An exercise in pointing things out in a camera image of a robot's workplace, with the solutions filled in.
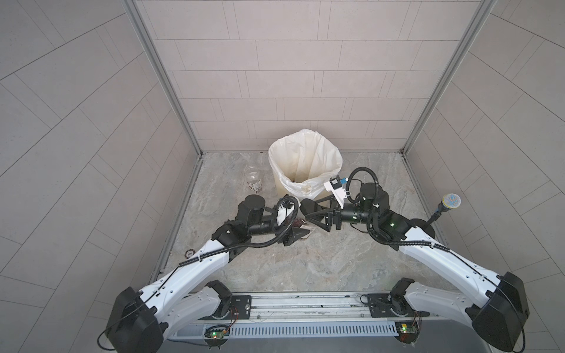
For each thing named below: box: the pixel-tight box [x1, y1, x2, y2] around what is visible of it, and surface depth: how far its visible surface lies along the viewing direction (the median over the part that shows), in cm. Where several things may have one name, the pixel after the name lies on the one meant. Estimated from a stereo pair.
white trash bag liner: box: [268, 128, 344, 201], surface depth 86 cm
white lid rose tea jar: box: [244, 164, 264, 194], surface depth 93 cm
